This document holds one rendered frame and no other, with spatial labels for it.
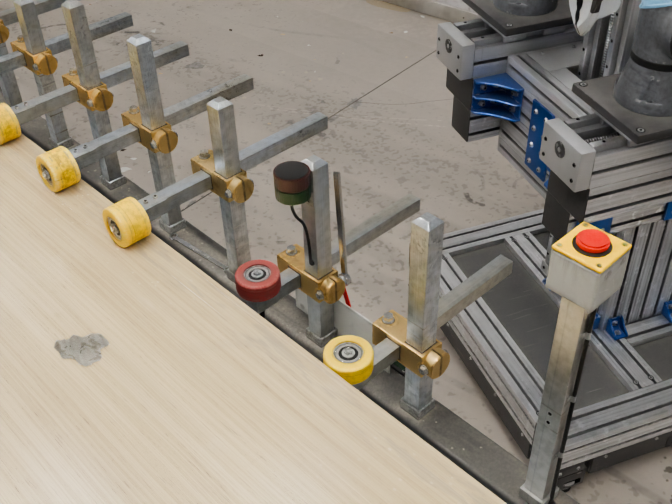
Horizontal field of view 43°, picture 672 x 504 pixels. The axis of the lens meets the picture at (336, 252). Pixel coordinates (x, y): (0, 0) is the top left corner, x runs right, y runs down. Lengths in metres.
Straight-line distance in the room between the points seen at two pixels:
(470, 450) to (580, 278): 0.52
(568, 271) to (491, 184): 2.25
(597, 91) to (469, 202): 1.48
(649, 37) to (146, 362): 1.06
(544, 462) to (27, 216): 1.06
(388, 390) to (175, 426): 0.45
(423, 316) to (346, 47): 3.06
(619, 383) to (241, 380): 1.25
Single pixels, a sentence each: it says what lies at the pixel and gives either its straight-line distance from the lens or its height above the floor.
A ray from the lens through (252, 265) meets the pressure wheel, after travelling 1.51.
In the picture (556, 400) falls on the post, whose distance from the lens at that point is 1.25.
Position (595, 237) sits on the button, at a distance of 1.07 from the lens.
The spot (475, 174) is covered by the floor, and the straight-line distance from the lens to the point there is 3.36.
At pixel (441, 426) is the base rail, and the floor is 0.70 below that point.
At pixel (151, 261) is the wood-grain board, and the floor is 0.90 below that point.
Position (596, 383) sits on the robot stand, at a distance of 2.31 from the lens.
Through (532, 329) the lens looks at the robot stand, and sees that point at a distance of 2.41.
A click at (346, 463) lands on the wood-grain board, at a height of 0.90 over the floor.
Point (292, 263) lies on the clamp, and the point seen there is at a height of 0.87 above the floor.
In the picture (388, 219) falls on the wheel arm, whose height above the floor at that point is 0.86.
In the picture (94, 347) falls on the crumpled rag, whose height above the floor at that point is 0.91.
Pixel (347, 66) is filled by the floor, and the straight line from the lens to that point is 4.12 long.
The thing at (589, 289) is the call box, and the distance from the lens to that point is 1.07.
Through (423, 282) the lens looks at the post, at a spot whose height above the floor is 1.02.
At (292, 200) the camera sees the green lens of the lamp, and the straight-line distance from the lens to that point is 1.37.
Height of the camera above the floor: 1.88
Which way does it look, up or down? 39 degrees down
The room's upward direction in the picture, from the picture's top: 2 degrees counter-clockwise
